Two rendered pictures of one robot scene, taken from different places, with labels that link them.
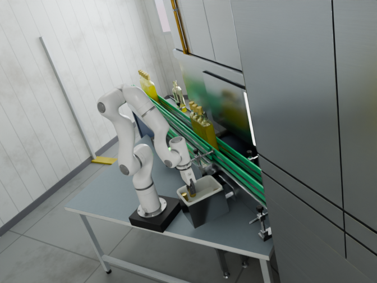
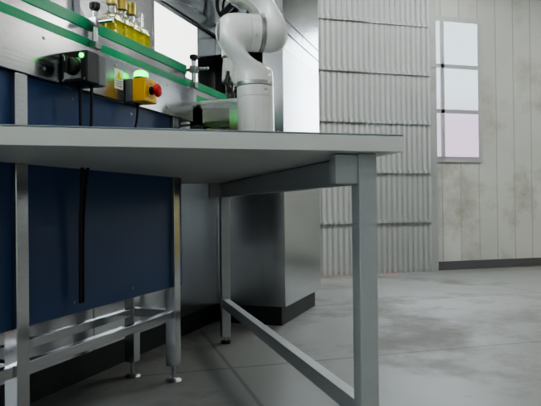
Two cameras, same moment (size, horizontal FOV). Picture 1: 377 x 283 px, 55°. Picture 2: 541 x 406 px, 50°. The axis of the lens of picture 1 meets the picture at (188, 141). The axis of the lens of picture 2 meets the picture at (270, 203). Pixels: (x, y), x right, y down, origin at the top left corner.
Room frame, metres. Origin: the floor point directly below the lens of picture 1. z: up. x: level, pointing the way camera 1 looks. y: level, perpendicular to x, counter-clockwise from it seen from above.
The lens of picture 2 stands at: (3.37, 1.50, 0.61)
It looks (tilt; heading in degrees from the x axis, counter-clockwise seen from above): 0 degrees down; 216
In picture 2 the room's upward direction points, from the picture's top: 1 degrees counter-clockwise
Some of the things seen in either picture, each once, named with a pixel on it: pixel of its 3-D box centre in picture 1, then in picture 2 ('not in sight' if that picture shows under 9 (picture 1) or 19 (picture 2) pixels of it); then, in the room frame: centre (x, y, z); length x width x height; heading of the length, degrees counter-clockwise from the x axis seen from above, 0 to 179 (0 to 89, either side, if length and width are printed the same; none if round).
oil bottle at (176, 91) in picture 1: (178, 96); not in sight; (2.67, -0.02, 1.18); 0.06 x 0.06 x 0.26; 26
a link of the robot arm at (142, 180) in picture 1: (141, 165); (244, 50); (1.88, 0.31, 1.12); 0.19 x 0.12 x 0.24; 141
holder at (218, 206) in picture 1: (206, 199); (218, 126); (1.64, -0.01, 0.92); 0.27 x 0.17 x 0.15; 107
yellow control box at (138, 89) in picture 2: not in sight; (142, 92); (2.17, 0.14, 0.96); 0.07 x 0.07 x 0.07; 17
